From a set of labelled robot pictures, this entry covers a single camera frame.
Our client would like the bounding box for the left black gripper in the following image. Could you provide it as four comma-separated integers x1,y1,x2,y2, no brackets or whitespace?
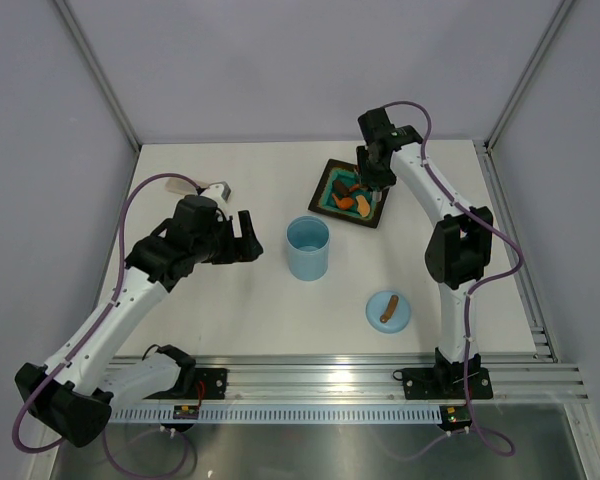
192,210,262,265

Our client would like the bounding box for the light blue cup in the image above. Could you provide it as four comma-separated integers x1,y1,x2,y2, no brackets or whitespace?
285,216,330,282

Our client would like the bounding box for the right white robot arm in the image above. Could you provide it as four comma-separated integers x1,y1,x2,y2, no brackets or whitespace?
356,107,493,400

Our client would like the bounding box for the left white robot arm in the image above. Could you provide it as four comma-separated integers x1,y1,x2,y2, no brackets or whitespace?
12,182,264,453

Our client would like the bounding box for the dark brown food piece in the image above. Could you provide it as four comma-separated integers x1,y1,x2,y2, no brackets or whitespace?
332,180,350,197

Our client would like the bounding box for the tan orange food slice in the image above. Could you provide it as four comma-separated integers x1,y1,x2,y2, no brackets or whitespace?
355,195,371,218

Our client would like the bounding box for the dark square teal plate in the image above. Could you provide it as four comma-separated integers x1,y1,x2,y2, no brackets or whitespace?
308,159,389,229

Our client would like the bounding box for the orange carrot food piece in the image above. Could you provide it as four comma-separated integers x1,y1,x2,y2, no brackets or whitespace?
332,194,355,210

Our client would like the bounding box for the beige chopstick case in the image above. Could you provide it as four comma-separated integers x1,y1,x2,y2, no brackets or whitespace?
165,178,198,196

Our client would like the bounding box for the light blue lid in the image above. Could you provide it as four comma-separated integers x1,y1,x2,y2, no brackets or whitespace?
365,290,412,334

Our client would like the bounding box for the brown lid handle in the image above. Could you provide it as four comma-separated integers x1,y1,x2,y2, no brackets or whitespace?
380,295,400,324

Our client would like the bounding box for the right aluminium frame post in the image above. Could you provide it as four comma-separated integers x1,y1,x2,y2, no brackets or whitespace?
484,0,579,154

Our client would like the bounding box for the aluminium frame post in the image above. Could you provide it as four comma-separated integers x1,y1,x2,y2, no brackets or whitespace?
484,0,579,154
50,0,142,155

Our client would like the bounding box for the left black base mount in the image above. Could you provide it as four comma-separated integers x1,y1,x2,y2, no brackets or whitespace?
142,344,229,400

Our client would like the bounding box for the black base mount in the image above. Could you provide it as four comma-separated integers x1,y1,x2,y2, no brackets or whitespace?
392,367,494,400
142,344,229,400

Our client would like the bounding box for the aluminium front rail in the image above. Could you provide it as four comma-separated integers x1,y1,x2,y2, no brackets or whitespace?
104,353,591,406

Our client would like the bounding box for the white slotted cable duct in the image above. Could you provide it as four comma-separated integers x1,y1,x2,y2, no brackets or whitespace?
111,404,442,425

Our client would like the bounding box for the left aluminium frame post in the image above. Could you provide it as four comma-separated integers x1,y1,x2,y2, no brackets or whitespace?
50,0,142,155

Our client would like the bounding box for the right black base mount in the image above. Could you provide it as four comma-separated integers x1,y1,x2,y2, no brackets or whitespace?
392,367,494,400

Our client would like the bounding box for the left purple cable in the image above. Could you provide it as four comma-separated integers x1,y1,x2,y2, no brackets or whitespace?
12,172,204,476

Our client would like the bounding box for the purple cable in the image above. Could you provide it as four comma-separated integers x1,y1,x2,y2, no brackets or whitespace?
379,100,525,461
12,172,204,476

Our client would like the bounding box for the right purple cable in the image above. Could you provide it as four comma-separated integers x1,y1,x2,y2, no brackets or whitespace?
379,100,525,461

